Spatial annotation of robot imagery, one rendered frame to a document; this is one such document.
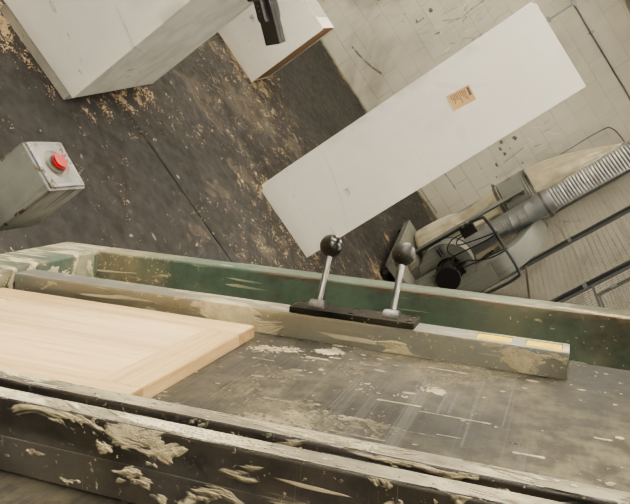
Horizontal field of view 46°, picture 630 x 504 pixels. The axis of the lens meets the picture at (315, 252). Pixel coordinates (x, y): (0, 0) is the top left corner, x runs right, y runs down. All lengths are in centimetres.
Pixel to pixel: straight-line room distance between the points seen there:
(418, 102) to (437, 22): 443
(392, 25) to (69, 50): 592
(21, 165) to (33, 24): 217
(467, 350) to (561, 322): 27
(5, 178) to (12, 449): 100
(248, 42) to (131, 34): 268
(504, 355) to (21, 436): 66
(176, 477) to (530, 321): 83
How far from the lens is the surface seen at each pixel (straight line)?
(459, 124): 466
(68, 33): 366
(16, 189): 164
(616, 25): 910
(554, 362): 109
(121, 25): 353
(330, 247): 118
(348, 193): 481
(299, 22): 598
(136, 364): 96
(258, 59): 608
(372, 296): 136
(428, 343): 110
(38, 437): 71
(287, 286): 141
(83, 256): 158
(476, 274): 634
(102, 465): 68
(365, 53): 914
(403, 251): 115
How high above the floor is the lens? 182
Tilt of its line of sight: 21 degrees down
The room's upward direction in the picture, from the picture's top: 58 degrees clockwise
